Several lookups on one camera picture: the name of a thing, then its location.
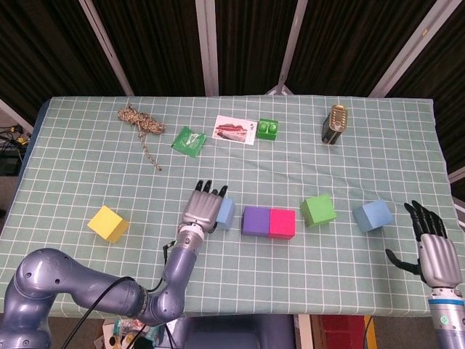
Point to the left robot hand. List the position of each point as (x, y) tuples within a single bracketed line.
[(201, 209)]

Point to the pink foam cube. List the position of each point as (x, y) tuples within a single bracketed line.
[(282, 222)]

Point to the yellow foam cube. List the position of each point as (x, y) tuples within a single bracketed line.
[(105, 221)]

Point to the green foil sachet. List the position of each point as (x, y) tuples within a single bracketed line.
[(189, 141)]

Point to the green toy brick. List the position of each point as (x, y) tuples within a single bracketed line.
[(267, 131)]

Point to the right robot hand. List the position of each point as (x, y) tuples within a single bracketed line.
[(437, 261)]

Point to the purple foam cube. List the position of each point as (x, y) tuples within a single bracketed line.
[(256, 220)]

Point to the dark pleated curtain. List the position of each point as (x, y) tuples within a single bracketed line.
[(163, 43)]

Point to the black electronic box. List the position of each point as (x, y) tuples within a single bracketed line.
[(7, 163)]

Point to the green foam cube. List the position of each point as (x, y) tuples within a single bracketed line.
[(318, 211)]

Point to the pile of colourful packages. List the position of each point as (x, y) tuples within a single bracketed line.
[(123, 327)]

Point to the steel blue foam cube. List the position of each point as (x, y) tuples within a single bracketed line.
[(374, 216)]

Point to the white table leg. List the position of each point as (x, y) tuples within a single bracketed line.
[(305, 332)]

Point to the white picture card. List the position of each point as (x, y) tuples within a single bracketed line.
[(232, 130)]

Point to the green checked tablecloth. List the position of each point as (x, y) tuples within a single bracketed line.
[(290, 174)]

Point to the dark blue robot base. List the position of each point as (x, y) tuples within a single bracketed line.
[(254, 334)]

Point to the light blue foam cube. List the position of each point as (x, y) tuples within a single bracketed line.
[(227, 214)]

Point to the white metal frame post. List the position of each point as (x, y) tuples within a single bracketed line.
[(410, 47), (290, 47), (105, 47), (207, 47)]

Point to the red box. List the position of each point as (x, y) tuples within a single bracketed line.
[(341, 332)]

